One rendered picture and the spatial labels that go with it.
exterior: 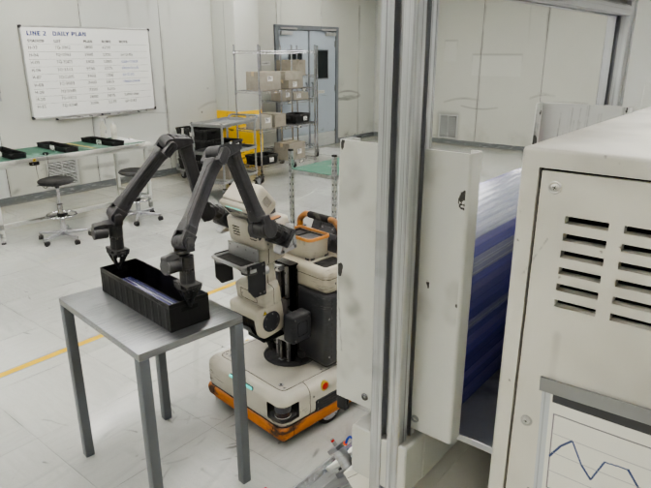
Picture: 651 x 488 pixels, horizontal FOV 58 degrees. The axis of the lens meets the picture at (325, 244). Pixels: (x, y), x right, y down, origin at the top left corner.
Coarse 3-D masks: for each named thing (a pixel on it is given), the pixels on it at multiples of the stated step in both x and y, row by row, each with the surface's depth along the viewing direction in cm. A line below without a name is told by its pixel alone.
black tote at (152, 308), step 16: (112, 272) 258; (128, 272) 263; (144, 272) 261; (160, 272) 250; (112, 288) 248; (128, 288) 237; (160, 288) 253; (128, 304) 240; (144, 304) 229; (160, 304) 219; (176, 304) 217; (208, 304) 228; (160, 320) 223; (176, 320) 219; (192, 320) 224
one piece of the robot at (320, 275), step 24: (312, 216) 303; (288, 264) 287; (312, 264) 284; (336, 264) 284; (288, 288) 291; (312, 288) 285; (336, 288) 283; (312, 312) 289; (336, 312) 287; (312, 336) 293; (336, 336) 291; (288, 360) 303; (336, 360) 296
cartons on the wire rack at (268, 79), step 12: (252, 72) 811; (264, 72) 809; (276, 72) 825; (288, 72) 849; (300, 72) 867; (252, 84) 818; (264, 84) 814; (276, 84) 830; (288, 84) 852; (300, 84) 874; (264, 120) 830; (276, 120) 848; (276, 144) 889; (288, 144) 875; (300, 144) 898; (300, 156) 903
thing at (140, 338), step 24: (96, 288) 260; (72, 312) 242; (96, 312) 236; (120, 312) 236; (216, 312) 236; (72, 336) 254; (120, 336) 216; (144, 336) 216; (168, 336) 216; (192, 336) 217; (240, 336) 235; (72, 360) 256; (144, 360) 205; (240, 360) 238; (144, 384) 207; (168, 384) 296; (240, 384) 241; (144, 408) 210; (168, 408) 299; (240, 408) 244; (144, 432) 214; (240, 432) 247; (240, 456) 252; (240, 480) 257
